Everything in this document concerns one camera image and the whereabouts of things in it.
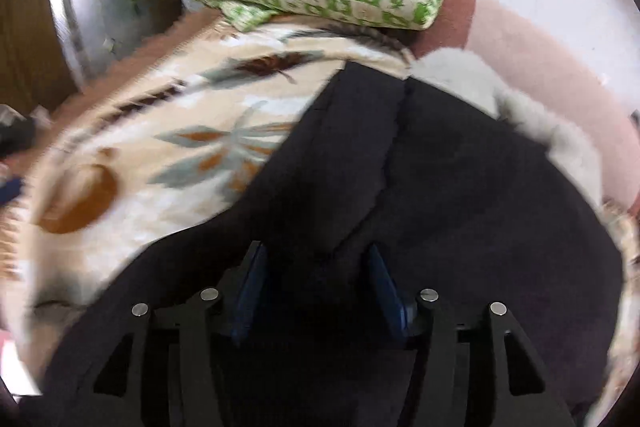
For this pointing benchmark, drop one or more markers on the pink and brown sofa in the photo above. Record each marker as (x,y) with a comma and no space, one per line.
(540,57)

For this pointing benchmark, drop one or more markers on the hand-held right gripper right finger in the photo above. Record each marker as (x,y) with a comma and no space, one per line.
(385,292)

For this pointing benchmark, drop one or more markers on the leaf print plush blanket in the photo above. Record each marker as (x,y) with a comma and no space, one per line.
(150,167)

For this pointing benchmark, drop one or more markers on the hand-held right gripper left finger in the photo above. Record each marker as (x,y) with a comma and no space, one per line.
(250,292)

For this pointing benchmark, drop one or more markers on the wooden door frame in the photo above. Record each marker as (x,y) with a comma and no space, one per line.
(30,37)

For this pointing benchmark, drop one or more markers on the black coat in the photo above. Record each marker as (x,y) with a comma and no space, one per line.
(440,167)

